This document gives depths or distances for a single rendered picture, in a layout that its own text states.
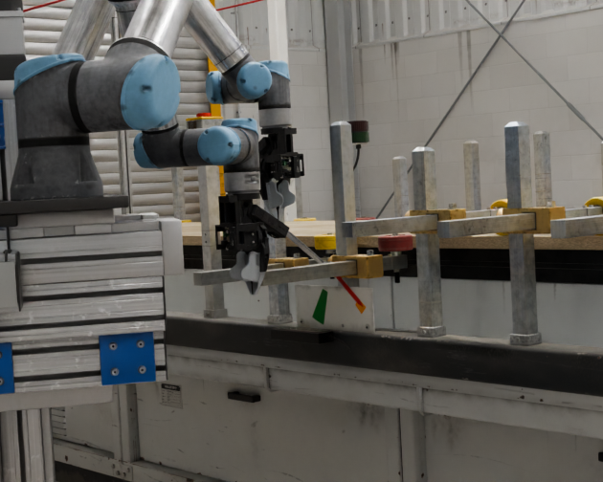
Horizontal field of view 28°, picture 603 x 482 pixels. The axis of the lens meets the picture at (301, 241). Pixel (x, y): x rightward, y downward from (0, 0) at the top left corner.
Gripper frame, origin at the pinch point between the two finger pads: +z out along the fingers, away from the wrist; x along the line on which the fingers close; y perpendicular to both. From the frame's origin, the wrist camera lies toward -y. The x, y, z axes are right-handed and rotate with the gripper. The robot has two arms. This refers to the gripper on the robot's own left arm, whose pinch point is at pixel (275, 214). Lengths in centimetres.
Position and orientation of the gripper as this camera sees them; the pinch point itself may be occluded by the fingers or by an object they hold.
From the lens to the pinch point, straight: 279.8
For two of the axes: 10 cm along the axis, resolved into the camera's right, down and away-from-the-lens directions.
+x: 7.5, -0.8, 6.6
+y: 6.6, 0.0, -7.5
